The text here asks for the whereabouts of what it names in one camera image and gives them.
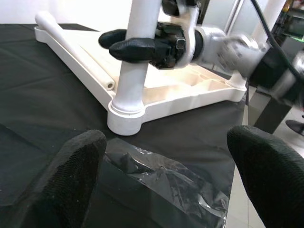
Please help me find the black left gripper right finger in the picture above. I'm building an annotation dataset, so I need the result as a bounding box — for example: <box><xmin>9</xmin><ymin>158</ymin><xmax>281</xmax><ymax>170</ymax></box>
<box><xmin>227</xmin><ymin>125</ymin><xmax>304</xmax><ymax>228</ymax></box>

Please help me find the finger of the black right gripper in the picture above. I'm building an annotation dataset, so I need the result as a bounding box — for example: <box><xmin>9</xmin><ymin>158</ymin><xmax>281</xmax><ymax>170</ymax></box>
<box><xmin>108</xmin><ymin>37</ymin><xmax>173</xmax><ymax>64</ymax></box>
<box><xmin>98</xmin><ymin>29</ymin><xmax>130</xmax><ymax>48</ymax></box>

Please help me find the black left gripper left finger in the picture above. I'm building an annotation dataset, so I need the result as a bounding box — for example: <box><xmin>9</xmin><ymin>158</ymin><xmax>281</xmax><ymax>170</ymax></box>
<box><xmin>0</xmin><ymin>129</ymin><xmax>107</xmax><ymax>228</ymax></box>

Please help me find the white plastic children table top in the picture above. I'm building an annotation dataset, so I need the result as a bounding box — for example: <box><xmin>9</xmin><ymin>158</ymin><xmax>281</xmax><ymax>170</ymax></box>
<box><xmin>34</xmin><ymin>23</ymin><xmax>247</xmax><ymax>136</ymax></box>

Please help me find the black table cloth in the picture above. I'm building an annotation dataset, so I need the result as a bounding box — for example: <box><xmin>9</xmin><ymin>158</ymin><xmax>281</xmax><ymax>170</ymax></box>
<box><xmin>0</xmin><ymin>22</ymin><xmax>247</xmax><ymax>228</ymax></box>

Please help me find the narrow clear tape strip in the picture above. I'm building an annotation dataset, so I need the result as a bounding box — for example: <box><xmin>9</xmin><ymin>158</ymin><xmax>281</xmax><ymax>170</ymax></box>
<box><xmin>102</xmin><ymin>137</ymin><xmax>230</xmax><ymax>228</ymax></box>

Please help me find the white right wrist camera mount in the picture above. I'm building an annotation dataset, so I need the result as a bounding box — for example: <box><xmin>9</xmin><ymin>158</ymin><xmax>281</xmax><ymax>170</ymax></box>
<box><xmin>162</xmin><ymin>0</ymin><xmax>202</xmax><ymax>68</ymax></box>

